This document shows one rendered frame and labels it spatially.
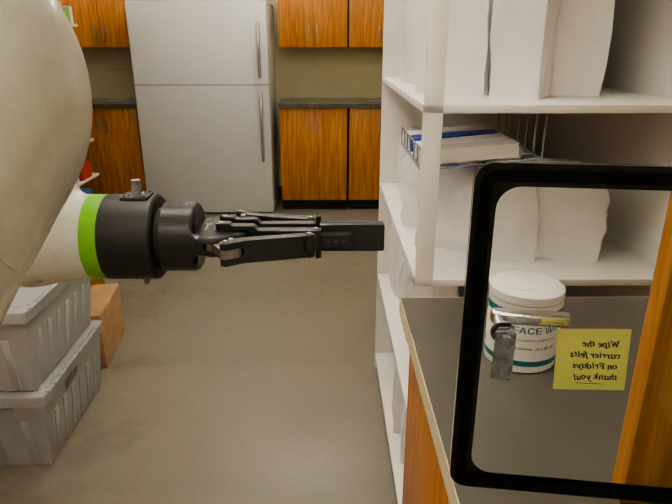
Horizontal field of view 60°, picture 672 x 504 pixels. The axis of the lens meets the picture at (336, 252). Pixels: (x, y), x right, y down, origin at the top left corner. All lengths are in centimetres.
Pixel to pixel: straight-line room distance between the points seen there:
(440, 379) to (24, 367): 162
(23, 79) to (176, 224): 44
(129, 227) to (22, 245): 44
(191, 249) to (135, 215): 7
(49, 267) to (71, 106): 47
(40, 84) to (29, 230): 4
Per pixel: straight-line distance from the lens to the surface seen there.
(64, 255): 65
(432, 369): 109
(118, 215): 63
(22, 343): 226
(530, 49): 157
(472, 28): 164
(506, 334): 65
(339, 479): 226
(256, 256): 59
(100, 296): 318
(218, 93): 520
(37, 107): 19
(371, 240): 63
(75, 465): 252
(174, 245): 62
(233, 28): 515
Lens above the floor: 150
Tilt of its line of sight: 20 degrees down
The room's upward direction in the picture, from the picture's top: straight up
